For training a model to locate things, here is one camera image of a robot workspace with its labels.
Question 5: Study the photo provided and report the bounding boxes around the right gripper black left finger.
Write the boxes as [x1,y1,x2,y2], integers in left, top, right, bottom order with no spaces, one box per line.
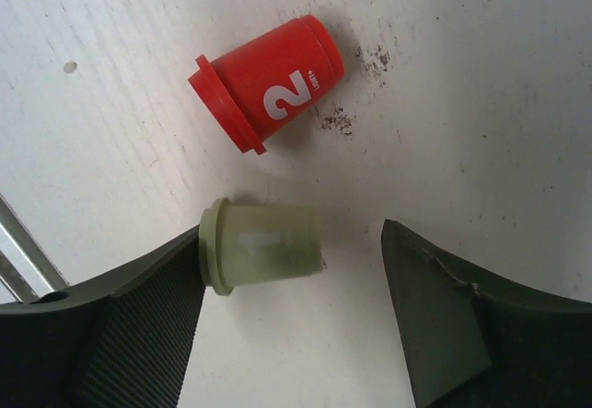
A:
[1,229,205,407]

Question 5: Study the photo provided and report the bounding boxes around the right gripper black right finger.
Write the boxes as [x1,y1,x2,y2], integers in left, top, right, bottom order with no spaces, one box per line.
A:
[381,220,591,407]

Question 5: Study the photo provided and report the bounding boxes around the green capsule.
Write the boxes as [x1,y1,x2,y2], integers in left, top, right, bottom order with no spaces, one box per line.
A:
[198,198,323,296]

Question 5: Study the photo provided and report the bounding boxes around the red capsule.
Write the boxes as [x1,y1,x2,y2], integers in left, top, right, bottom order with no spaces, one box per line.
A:
[188,15,345,155]

